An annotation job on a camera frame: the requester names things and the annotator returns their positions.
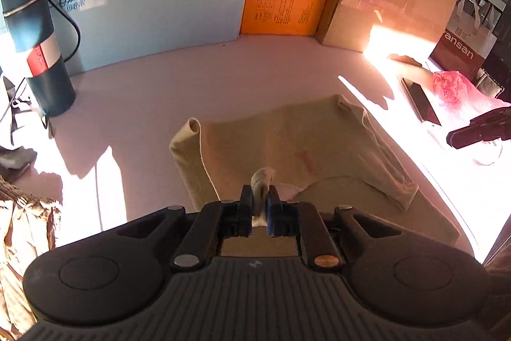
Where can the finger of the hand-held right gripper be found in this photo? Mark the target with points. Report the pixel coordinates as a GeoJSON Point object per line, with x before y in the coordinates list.
{"type": "Point", "coordinates": [475, 133]}

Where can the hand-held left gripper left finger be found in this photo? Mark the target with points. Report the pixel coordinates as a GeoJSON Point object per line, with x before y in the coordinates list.
{"type": "Point", "coordinates": [246, 207]}

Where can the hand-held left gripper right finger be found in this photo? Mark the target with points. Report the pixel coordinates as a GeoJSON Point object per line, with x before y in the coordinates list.
{"type": "Point", "coordinates": [272, 209]}

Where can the beige t-shirt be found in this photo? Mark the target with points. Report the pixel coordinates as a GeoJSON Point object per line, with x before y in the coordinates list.
{"type": "Point", "coordinates": [287, 149]}

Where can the pink plastic bag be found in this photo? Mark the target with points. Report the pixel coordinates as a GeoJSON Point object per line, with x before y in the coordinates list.
{"type": "Point", "coordinates": [453, 87]}

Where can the black smartphone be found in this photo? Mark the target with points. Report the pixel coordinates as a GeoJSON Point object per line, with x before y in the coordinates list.
{"type": "Point", "coordinates": [421, 101]}

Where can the light blue cardboard box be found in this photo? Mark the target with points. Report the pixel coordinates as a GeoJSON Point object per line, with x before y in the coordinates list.
{"type": "Point", "coordinates": [151, 5]}

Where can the brown puffer jacket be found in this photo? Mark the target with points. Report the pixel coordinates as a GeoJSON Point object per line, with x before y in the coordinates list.
{"type": "Point", "coordinates": [24, 245]}

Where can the grey cloth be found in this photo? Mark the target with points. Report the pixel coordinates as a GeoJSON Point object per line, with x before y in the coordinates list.
{"type": "Point", "coordinates": [14, 161]}

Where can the teal cylindrical canister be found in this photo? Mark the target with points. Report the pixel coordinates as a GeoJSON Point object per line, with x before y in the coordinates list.
{"type": "Point", "coordinates": [36, 45]}

